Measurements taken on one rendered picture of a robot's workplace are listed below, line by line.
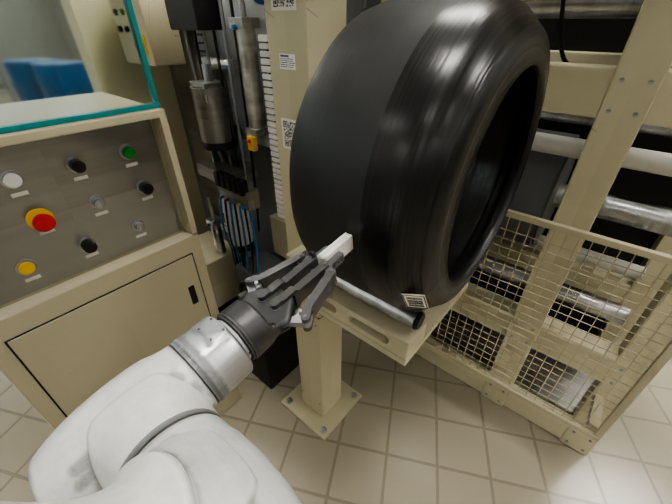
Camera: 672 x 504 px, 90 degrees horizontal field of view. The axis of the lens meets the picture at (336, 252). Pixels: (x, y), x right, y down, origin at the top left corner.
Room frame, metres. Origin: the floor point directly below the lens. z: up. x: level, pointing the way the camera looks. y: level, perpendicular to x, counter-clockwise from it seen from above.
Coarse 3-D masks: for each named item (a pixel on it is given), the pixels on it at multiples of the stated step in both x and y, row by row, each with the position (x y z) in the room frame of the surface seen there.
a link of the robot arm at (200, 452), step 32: (192, 416) 0.17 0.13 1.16; (160, 448) 0.12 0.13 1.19; (192, 448) 0.12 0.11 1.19; (224, 448) 0.13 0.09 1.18; (256, 448) 0.15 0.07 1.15; (128, 480) 0.10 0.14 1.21; (160, 480) 0.10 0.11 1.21; (192, 480) 0.10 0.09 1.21; (224, 480) 0.10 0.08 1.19; (256, 480) 0.11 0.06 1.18
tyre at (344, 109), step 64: (448, 0) 0.63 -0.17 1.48; (512, 0) 0.62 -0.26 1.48; (320, 64) 0.62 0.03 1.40; (384, 64) 0.54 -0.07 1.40; (448, 64) 0.50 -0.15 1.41; (512, 64) 0.54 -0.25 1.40; (320, 128) 0.54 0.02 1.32; (384, 128) 0.48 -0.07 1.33; (448, 128) 0.45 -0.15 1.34; (512, 128) 0.86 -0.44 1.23; (320, 192) 0.51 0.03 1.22; (384, 192) 0.44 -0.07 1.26; (448, 192) 0.44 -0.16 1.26; (512, 192) 0.76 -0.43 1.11; (384, 256) 0.43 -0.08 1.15; (448, 256) 0.75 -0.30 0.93
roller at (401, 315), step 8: (344, 288) 0.65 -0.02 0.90; (352, 288) 0.63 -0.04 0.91; (360, 296) 0.61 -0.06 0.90; (368, 296) 0.60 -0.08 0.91; (368, 304) 0.60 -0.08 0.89; (376, 304) 0.58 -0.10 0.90; (384, 304) 0.57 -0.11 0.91; (384, 312) 0.57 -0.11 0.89; (392, 312) 0.56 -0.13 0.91; (400, 312) 0.55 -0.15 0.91; (408, 312) 0.54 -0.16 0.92; (416, 312) 0.54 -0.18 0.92; (400, 320) 0.54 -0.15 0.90; (408, 320) 0.53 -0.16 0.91; (416, 320) 0.52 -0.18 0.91; (416, 328) 0.52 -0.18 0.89
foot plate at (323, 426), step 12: (300, 384) 0.98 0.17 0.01; (288, 396) 0.91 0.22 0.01; (300, 396) 0.91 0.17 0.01; (348, 396) 0.91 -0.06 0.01; (360, 396) 0.91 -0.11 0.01; (288, 408) 0.85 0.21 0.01; (300, 408) 0.85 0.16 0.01; (336, 408) 0.85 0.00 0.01; (348, 408) 0.85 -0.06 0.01; (312, 420) 0.80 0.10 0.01; (324, 420) 0.80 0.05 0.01; (336, 420) 0.80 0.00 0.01; (324, 432) 0.74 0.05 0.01
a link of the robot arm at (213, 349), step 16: (208, 320) 0.28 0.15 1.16; (192, 336) 0.26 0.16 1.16; (208, 336) 0.26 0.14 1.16; (224, 336) 0.26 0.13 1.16; (192, 352) 0.24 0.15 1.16; (208, 352) 0.24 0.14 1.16; (224, 352) 0.25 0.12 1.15; (240, 352) 0.25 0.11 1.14; (192, 368) 0.23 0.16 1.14; (208, 368) 0.23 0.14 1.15; (224, 368) 0.23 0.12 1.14; (240, 368) 0.24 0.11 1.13; (208, 384) 0.22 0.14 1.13; (224, 384) 0.23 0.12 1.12
